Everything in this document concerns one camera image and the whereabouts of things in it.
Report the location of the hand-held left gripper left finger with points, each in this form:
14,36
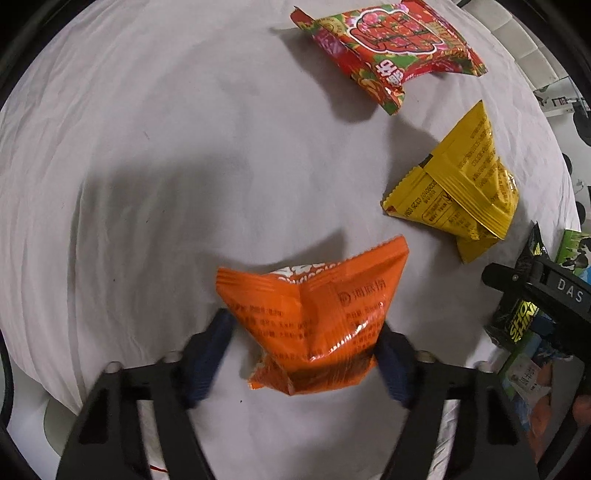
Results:
210,355

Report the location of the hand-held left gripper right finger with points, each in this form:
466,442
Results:
392,364

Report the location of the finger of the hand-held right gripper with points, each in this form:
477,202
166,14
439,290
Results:
505,278

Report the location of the black snack packet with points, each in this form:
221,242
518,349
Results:
517,323

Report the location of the green and white snack packet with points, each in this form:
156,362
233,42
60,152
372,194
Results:
526,374

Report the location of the yellow snack packet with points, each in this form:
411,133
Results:
466,184

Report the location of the white wrinkled cloth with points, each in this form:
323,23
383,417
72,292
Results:
184,161

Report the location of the white quilted chair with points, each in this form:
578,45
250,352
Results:
512,37

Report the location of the red floral snack packet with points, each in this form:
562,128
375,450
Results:
397,41

